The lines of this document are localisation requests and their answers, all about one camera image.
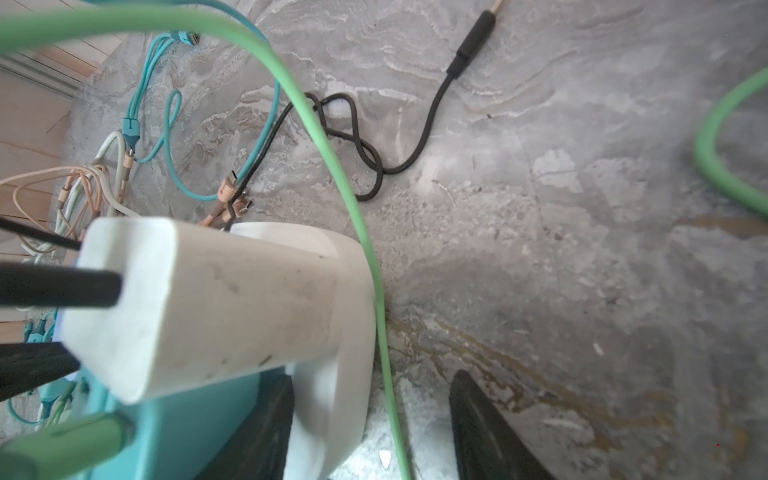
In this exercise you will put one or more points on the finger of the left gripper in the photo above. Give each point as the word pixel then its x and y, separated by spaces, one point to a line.
pixel 26 366
pixel 27 285

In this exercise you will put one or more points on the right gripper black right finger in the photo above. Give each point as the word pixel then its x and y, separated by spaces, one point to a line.
pixel 486 447

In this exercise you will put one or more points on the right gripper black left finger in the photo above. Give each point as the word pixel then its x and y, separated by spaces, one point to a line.
pixel 258 448

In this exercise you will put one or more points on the white charger plug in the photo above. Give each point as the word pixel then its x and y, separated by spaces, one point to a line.
pixel 197 306

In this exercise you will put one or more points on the white power strip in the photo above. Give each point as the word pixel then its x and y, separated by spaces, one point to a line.
pixel 332 389

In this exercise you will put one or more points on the teal chargers on white strip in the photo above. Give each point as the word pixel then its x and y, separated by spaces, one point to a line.
pixel 175 436

